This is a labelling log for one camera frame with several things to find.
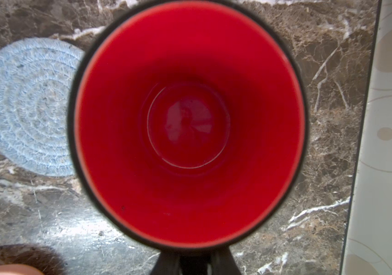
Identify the red mug black handle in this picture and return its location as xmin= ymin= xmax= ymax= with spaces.
xmin=67 ymin=1 xmax=309 ymax=275

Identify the blue woven round coaster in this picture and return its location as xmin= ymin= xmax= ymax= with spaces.
xmin=0 ymin=38 xmax=84 ymax=177

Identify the pink plastic tray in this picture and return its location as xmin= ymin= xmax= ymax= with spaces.
xmin=0 ymin=264 xmax=43 ymax=275

